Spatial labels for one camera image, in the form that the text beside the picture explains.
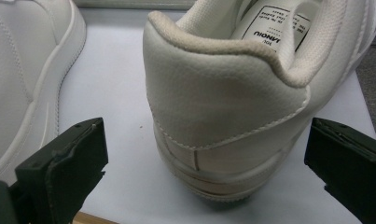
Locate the metal shoe rack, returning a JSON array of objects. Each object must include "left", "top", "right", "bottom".
[{"left": 73, "top": 0, "right": 197, "bottom": 10}]

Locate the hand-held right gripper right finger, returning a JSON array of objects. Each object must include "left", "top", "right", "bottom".
[{"left": 304, "top": 117, "right": 376, "bottom": 224}]

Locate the light grey table mat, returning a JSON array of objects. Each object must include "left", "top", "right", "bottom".
[{"left": 0, "top": 8, "right": 376, "bottom": 224}]

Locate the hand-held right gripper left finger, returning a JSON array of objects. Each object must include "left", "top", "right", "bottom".
[{"left": 7, "top": 117, "right": 109, "bottom": 224}]

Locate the wooden table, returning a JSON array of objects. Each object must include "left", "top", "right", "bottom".
[{"left": 72, "top": 211, "right": 118, "bottom": 224}]

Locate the white leather sneaker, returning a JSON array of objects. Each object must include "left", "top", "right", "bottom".
[
  {"left": 0, "top": 0, "right": 88, "bottom": 185},
  {"left": 142, "top": 0, "right": 376, "bottom": 202}
]

